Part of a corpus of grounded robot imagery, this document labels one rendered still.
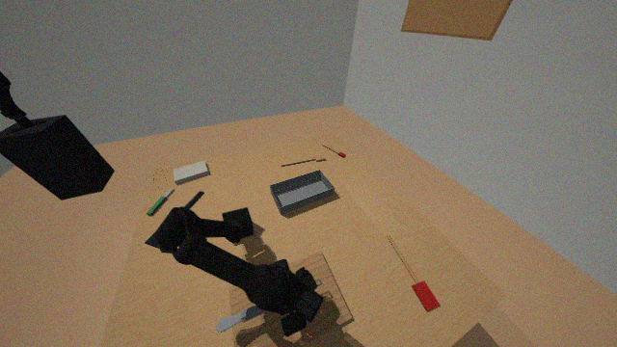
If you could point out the tan wooden board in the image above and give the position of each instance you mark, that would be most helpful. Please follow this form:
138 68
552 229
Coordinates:
266 330

